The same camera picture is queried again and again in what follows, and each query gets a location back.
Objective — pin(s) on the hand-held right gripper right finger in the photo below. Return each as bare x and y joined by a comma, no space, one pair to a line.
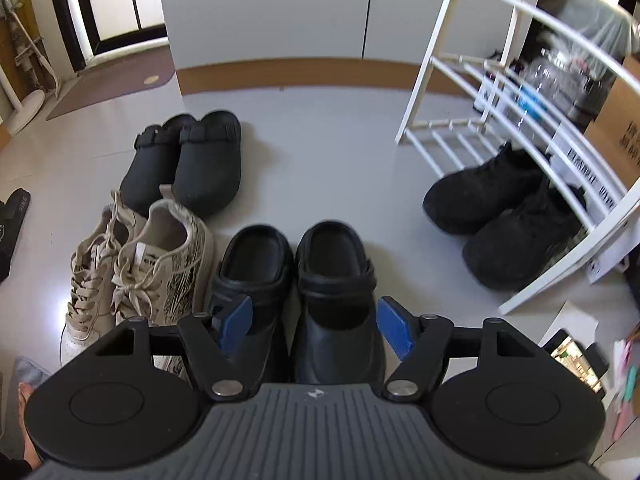
395,322

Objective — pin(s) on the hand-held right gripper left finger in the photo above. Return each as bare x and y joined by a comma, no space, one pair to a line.
235,320

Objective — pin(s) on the white printed sneaker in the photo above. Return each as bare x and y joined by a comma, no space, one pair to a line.
170,255
87,280

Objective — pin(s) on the black lace-up sneaker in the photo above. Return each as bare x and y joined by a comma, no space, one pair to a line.
480,190
520,250

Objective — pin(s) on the matte dark grey clog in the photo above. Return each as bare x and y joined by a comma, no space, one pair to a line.
147,170
210,170

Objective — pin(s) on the white shoe rack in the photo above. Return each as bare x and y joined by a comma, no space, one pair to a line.
423,85

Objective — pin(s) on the white paper sheet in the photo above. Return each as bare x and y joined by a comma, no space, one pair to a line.
570,320

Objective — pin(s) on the black smartphone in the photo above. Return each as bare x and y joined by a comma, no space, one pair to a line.
572,360

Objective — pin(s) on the black phone holder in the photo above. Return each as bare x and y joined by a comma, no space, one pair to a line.
599,365

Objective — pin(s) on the grey floor cloth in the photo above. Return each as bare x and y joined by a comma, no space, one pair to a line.
30,370

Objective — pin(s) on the person's bare foot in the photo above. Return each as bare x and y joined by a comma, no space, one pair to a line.
27,420

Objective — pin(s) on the white printed carton box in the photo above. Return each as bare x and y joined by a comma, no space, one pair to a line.
590,180

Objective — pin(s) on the black printed slide sandal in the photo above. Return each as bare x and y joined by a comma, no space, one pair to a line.
12,225

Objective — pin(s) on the clear water bottle blue label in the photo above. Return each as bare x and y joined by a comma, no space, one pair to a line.
532,95

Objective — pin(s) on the brown door mat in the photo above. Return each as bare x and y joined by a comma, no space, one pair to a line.
100,90

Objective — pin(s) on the white floor stand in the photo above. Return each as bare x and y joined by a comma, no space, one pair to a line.
27,110

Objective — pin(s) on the brown cardboard box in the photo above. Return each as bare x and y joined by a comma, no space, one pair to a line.
620,130

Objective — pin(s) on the black framed glass door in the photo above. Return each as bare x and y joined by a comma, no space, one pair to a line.
67,10

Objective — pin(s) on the grey cloth cover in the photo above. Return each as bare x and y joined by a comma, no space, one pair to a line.
590,20

